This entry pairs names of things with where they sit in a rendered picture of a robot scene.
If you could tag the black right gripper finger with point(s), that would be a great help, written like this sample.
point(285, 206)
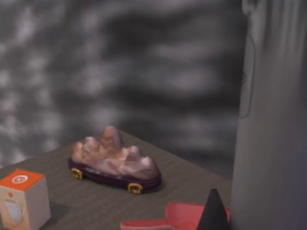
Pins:
point(213, 213)

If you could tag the red open tray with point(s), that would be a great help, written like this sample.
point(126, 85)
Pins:
point(172, 218)

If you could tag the pink mountain ornament purple base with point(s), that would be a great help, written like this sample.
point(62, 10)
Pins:
point(112, 159)

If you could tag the white box with orange lid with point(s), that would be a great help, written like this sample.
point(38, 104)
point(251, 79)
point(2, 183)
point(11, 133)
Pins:
point(22, 200)

